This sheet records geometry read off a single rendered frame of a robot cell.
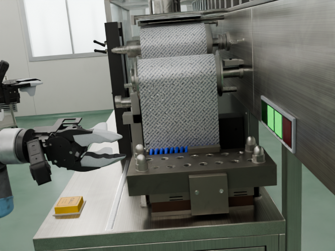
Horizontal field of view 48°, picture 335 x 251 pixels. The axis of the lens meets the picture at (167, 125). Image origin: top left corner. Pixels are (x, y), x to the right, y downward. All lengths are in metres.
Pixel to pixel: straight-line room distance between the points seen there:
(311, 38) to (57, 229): 0.79
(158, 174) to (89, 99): 5.98
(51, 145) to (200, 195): 0.44
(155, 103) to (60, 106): 5.98
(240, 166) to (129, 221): 0.33
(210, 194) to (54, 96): 6.20
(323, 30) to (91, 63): 6.35
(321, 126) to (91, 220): 0.70
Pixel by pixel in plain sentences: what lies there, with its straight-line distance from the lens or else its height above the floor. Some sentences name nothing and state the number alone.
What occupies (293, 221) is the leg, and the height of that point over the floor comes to 0.67.
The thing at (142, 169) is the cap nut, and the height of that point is 1.04.
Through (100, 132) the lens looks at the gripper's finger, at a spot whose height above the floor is 1.22.
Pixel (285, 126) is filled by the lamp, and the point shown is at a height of 1.19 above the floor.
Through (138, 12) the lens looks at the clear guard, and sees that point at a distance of 2.18.
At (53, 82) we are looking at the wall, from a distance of 7.06.
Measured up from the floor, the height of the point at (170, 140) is 1.06.
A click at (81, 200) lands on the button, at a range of 1.19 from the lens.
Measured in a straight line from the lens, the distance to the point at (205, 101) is 1.17.
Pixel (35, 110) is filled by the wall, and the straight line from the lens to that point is 7.25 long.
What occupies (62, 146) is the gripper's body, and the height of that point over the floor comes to 1.20.
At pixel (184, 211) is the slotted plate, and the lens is 1.07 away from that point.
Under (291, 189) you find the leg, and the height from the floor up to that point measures 0.80.
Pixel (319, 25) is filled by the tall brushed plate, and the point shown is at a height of 1.39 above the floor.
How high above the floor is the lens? 1.40
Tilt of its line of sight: 14 degrees down
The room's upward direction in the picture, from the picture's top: 5 degrees counter-clockwise
